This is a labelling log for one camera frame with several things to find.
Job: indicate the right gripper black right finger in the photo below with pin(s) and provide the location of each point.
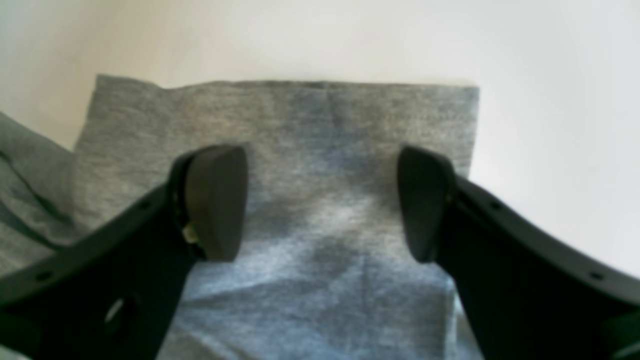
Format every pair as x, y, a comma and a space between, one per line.
526, 295

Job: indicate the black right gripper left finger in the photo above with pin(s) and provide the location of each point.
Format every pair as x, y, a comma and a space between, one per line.
113, 295

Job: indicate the grey T-shirt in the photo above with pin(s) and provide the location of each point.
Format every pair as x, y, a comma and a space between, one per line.
323, 272

